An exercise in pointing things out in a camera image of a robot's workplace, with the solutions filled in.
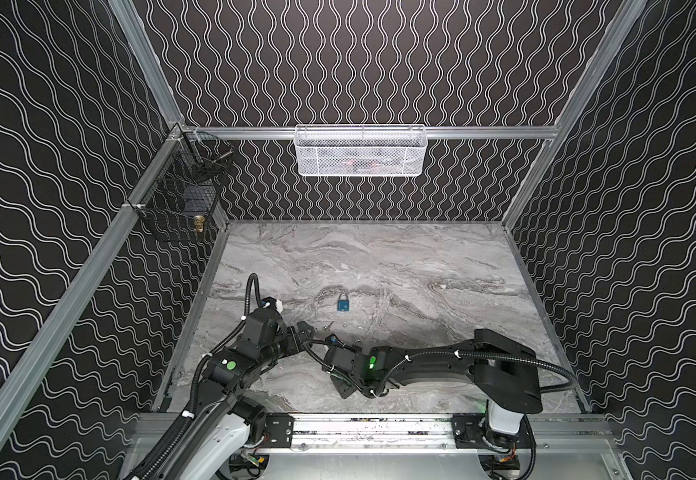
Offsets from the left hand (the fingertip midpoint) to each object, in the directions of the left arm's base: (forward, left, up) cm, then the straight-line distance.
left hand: (309, 335), depth 77 cm
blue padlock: (+17, -7, -12) cm, 22 cm away
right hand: (-6, -8, -14) cm, 17 cm away
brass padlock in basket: (+25, +32, +16) cm, 44 cm away
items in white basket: (+50, -14, +18) cm, 55 cm away
